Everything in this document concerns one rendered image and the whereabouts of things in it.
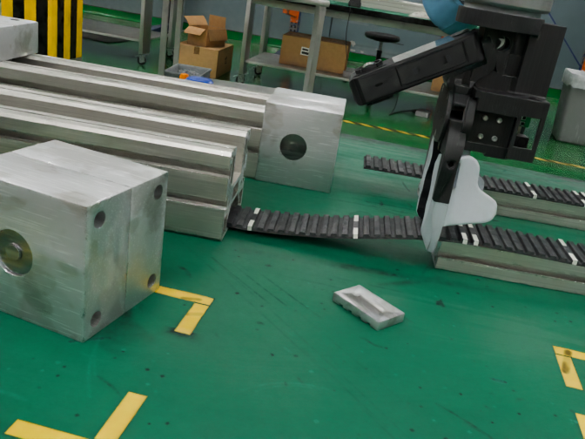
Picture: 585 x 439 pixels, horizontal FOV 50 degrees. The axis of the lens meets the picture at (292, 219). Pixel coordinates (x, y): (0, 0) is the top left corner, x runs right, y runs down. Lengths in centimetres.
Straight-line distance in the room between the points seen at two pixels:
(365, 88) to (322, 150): 20
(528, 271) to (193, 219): 32
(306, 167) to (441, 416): 40
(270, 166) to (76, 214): 39
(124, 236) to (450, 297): 28
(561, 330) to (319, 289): 20
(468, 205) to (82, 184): 33
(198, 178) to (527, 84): 29
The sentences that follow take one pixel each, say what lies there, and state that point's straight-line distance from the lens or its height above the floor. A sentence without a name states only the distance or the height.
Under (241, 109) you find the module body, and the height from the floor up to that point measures 86.
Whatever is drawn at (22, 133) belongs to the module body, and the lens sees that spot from 63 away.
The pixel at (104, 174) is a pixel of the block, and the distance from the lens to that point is 44.
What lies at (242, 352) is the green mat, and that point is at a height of 78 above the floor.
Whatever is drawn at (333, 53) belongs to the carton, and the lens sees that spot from 552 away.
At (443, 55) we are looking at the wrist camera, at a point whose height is 97.
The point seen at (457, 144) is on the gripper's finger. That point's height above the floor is 91.
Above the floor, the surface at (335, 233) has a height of 80.
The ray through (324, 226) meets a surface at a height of 80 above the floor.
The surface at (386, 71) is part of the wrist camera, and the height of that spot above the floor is 95.
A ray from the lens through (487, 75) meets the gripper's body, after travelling 57.
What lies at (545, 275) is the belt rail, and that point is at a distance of 64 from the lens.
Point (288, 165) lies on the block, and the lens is 75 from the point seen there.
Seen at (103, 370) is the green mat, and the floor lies 78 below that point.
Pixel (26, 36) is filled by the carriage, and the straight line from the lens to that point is 89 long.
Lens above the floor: 102
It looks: 22 degrees down
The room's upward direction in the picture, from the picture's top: 9 degrees clockwise
